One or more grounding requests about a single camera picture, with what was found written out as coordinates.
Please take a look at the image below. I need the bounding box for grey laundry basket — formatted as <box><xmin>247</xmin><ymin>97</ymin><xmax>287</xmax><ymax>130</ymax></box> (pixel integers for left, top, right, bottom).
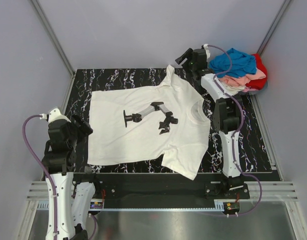
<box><xmin>239</xmin><ymin>82</ymin><xmax>268</xmax><ymax>96</ymax></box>

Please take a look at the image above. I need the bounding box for cream t-shirt in basket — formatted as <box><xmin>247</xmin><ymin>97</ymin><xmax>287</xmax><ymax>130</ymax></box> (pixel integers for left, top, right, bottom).
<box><xmin>222</xmin><ymin>82</ymin><xmax>245</xmax><ymax>95</ymax></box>

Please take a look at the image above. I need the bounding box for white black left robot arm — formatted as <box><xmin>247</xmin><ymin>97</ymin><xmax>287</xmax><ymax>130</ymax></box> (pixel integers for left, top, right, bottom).
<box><xmin>41</xmin><ymin>107</ymin><xmax>102</xmax><ymax>240</ymax></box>

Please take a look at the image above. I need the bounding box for aluminium frame post left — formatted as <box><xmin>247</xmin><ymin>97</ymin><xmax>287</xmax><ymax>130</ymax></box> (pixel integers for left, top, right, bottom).
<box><xmin>29</xmin><ymin>0</ymin><xmax>76</xmax><ymax>77</ymax></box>

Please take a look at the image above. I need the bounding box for white slotted cable duct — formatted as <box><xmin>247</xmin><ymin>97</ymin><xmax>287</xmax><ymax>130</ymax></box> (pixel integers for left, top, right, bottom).
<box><xmin>37</xmin><ymin>199</ymin><xmax>227</xmax><ymax>212</ymax></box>

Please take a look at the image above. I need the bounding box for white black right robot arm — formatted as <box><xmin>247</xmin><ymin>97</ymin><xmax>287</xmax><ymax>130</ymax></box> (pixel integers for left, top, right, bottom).
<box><xmin>175</xmin><ymin>44</ymin><xmax>245</xmax><ymax>201</ymax></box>

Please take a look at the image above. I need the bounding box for red t-shirt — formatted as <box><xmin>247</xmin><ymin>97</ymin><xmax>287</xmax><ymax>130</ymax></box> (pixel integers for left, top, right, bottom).
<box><xmin>246</xmin><ymin>53</ymin><xmax>268</xmax><ymax>90</ymax></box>

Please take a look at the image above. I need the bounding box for aluminium frame post right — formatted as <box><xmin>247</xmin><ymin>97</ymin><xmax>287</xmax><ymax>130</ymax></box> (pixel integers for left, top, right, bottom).
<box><xmin>257</xmin><ymin>0</ymin><xmax>294</xmax><ymax>56</ymax></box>

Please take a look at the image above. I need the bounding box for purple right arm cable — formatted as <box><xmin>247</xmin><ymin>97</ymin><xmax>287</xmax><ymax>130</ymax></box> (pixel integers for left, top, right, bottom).
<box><xmin>205</xmin><ymin>44</ymin><xmax>263</xmax><ymax>217</ymax></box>

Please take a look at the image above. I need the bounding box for pink t-shirt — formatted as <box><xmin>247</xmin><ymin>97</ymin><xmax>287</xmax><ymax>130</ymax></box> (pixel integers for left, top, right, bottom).
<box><xmin>219</xmin><ymin>73</ymin><xmax>256</xmax><ymax>92</ymax></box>

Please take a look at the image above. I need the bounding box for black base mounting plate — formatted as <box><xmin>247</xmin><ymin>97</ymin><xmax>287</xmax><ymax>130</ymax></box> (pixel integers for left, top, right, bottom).
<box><xmin>72</xmin><ymin>172</ymin><xmax>252</xmax><ymax>208</ymax></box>

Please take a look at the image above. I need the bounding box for aluminium frame post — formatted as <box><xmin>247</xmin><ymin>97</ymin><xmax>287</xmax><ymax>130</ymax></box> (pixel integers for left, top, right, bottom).
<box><xmin>29</xmin><ymin>0</ymin><xmax>76</xmax><ymax>77</ymax></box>
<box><xmin>257</xmin><ymin>0</ymin><xmax>294</xmax><ymax>56</ymax></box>

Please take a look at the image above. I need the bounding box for blue t-shirt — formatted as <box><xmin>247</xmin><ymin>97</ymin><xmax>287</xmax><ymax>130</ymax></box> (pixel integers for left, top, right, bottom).
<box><xmin>209</xmin><ymin>48</ymin><xmax>257</xmax><ymax>78</ymax></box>

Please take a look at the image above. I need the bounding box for white printed t-shirt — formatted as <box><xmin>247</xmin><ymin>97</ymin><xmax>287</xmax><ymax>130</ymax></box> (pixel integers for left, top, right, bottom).
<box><xmin>87</xmin><ymin>66</ymin><xmax>211</xmax><ymax>180</ymax></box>

